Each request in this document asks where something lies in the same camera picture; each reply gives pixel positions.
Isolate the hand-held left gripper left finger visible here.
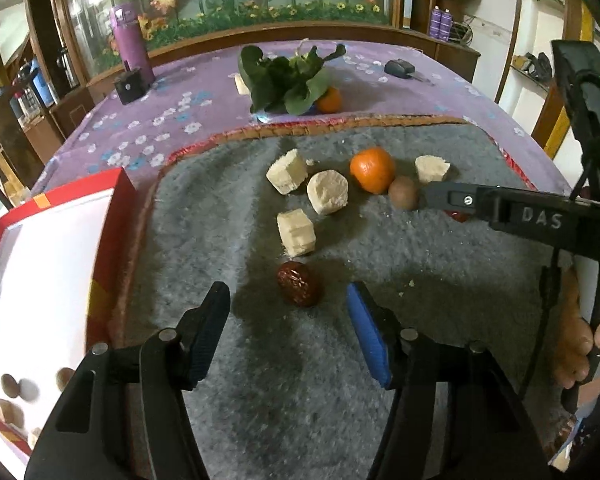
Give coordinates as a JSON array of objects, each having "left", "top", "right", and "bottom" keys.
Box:
[{"left": 24, "top": 281, "right": 232, "bottom": 480}]

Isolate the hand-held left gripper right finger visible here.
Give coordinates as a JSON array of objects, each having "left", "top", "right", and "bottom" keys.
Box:
[{"left": 346, "top": 281, "right": 563, "bottom": 480}]

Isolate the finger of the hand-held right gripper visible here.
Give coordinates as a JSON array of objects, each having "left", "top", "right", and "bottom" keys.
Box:
[{"left": 419, "top": 181, "right": 600, "bottom": 262}]

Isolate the white cake piece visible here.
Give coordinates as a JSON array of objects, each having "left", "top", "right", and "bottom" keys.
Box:
[
  {"left": 0, "top": 399, "right": 26, "bottom": 428},
  {"left": 414, "top": 155, "right": 452, "bottom": 185},
  {"left": 266, "top": 148, "right": 309, "bottom": 196},
  {"left": 277, "top": 208, "right": 316, "bottom": 258},
  {"left": 307, "top": 170, "right": 350, "bottom": 217}
]

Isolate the orange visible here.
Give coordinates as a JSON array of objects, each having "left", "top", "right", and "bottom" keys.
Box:
[
  {"left": 350, "top": 146, "right": 397, "bottom": 195},
  {"left": 314, "top": 86, "right": 343, "bottom": 114}
]

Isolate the red cardboard box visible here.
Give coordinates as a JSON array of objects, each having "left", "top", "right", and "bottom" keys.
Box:
[{"left": 0, "top": 167, "right": 138, "bottom": 466}]

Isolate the person's right hand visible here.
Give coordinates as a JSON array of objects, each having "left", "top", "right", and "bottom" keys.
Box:
[{"left": 552, "top": 267, "right": 600, "bottom": 392}]

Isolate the grey fluffy mat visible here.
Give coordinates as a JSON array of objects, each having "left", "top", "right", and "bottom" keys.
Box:
[{"left": 112, "top": 115, "right": 581, "bottom": 480}]

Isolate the wooden side cabinet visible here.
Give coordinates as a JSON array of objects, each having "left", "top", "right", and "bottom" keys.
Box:
[{"left": 432, "top": 40, "right": 482, "bottom": 82}]

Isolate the black car key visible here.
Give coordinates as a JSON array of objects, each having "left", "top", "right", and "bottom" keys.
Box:
[{"left": 384, "top": 59, "right": 428, "bottom": 83}]

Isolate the leafy green vegetable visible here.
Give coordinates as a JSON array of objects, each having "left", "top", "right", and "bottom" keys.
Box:
[{"left": 237, "top": 42, "right": 347, "bottom": 116}]

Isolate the purple floral tablecloth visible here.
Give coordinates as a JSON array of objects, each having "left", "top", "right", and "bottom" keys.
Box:
[{"left": 30, "top": 37, "right": 576, "bottom": 206}]

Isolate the small black box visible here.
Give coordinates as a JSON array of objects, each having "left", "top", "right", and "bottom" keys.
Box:
[{"left": 114, "top": 67, "right": 145, "bottom": 106}]

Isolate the purple water bottle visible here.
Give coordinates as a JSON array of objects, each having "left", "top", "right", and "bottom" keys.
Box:
[{"left": 110, "top": 2, "right": 156, "bottom": 88}]

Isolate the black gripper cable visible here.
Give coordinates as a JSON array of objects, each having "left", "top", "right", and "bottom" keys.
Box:
[{"left": 517, "top": 247, "right": 563, "bottom": 403}]

